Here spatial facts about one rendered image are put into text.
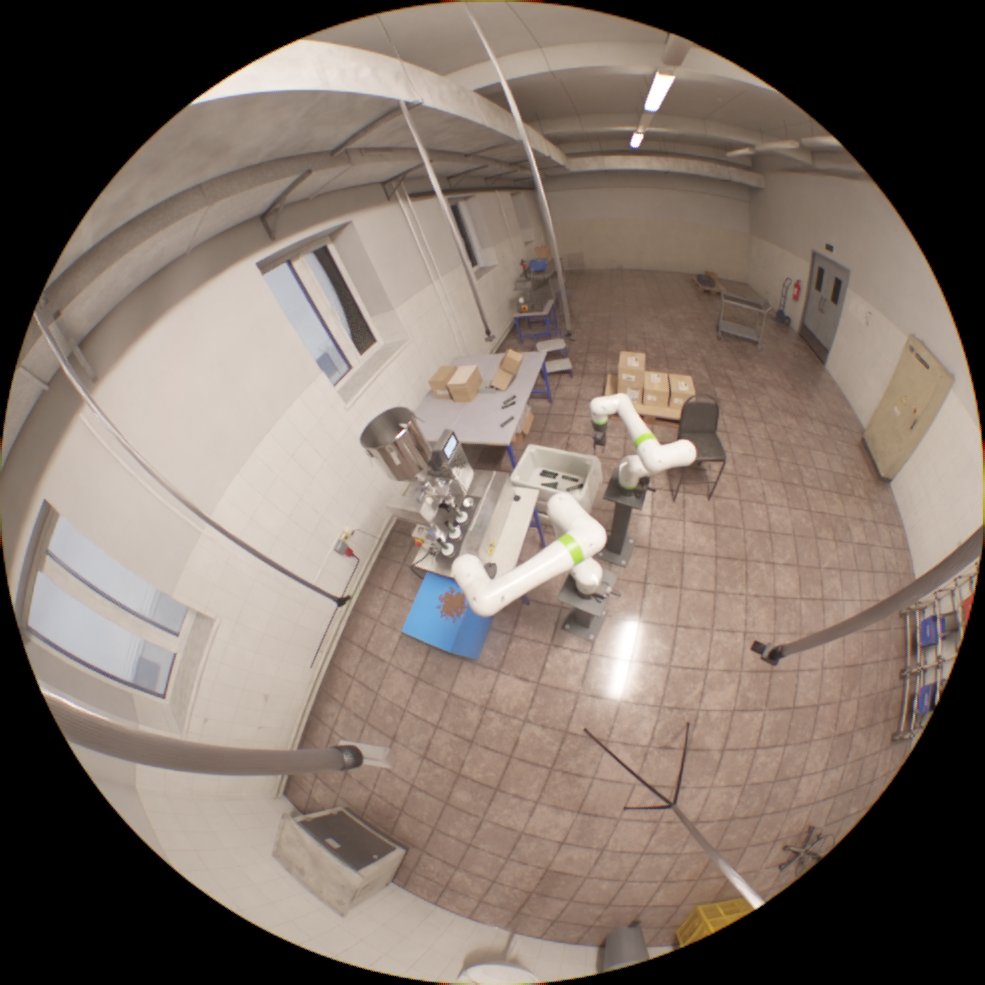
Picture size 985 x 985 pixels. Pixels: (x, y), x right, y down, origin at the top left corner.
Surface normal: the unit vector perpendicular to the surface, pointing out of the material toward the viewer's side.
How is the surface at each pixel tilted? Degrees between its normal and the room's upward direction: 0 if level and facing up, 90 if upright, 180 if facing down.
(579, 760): 0
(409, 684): 0
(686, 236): 90
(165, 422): 90
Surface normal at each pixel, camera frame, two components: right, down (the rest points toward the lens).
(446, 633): -0.26, -0.58
